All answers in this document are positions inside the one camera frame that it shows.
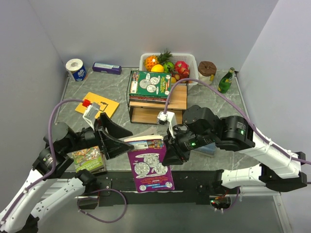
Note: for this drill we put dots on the red 13-Storey Treehouse book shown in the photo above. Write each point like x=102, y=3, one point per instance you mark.
x=144, y=98

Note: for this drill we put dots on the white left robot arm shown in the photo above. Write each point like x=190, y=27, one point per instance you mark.
x=28, y=209

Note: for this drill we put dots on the toilet paper roll blue wrap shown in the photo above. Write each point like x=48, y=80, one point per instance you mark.
x=76, y=69

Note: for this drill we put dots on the purple rectangular box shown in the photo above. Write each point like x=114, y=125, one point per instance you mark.
x=106, y=68

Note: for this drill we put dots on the yellow thin book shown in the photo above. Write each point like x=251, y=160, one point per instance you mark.
x=102, y=104

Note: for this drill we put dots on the orange toy pineapple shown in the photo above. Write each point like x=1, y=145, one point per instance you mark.
x=160, y=59

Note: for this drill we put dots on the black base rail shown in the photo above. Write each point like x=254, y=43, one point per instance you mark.
x=190, y=187

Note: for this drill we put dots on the white jar brown lid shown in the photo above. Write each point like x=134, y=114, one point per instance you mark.
x=207, y=71

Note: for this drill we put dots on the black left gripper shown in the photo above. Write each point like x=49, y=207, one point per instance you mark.
x=111, y=147

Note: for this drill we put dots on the yellow orange toy fruit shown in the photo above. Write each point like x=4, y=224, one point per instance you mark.
x=157, y=68

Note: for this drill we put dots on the brown book under green one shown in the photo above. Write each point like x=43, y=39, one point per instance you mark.
x=104, y=160

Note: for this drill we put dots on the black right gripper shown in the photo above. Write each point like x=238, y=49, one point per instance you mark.
x=174, y=153

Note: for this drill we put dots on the Little Women floral book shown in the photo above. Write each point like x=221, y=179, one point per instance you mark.
x=148, y=101

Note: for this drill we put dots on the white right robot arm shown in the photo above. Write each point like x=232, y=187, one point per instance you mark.
x=278, y=169

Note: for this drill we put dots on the blue 1984 book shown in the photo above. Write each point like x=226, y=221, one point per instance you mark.
x=207, y=150

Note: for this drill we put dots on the white plastic fruit basket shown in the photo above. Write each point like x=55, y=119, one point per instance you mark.
x=186, y=57

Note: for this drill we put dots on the green back-cover Treehouse book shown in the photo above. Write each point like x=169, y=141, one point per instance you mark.
x=149, y=84

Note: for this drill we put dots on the pink toy dragon fruit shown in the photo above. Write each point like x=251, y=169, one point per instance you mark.
x=182, y=69

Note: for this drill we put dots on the purple back-cover Treehouse book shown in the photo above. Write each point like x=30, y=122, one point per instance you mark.
x=150, y=175

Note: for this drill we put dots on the green toy apple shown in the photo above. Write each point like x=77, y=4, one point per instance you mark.
x=168, y=67

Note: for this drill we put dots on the green glass bottle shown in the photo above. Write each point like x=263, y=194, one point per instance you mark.
x=226, y=81

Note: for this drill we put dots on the black wire wooden shelf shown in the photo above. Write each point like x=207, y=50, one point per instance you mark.
x=146, y=113

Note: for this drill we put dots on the green 65-Storey Treehouse book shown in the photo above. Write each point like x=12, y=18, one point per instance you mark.
x=90, y=159

